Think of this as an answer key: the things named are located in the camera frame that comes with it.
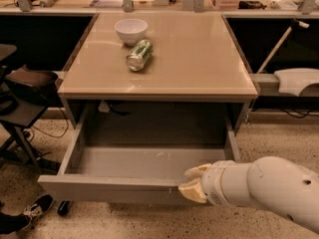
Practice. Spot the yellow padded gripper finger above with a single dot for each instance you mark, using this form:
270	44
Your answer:
197	172
193	191

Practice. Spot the grey top drawer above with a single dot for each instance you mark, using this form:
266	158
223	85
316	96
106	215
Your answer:
138	153

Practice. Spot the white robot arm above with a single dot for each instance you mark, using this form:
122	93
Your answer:
269	183

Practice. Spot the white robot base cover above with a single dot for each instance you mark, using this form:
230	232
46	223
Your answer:
294	81

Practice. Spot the grey drawer cabinet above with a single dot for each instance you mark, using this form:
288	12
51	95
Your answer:
194	59

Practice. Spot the green soda can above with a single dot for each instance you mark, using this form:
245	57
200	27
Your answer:
139	55

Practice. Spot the white ceramic bowl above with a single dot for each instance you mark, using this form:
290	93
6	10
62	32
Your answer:
131	31

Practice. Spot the dark brown bag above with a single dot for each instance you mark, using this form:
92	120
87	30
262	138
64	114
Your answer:
35	87

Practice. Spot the black office chair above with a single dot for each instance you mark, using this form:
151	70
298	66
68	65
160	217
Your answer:
16	115

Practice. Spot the black sneaker upper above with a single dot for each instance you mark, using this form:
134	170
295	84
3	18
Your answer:
12	223

